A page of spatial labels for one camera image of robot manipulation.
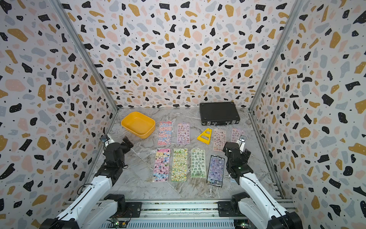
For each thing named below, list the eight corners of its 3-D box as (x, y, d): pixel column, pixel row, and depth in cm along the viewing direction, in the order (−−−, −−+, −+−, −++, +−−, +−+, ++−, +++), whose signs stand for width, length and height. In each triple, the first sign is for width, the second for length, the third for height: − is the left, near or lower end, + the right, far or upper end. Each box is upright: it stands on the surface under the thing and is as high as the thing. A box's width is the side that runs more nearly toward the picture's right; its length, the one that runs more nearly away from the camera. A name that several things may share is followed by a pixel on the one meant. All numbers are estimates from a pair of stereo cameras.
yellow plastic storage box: (120, 128, 111) (117, 122, 106) (136, 114, 120) (133, 109, 115) (145, 142, 103) (143, 137, 98) (160, 127, 112) (158, 122, 107)
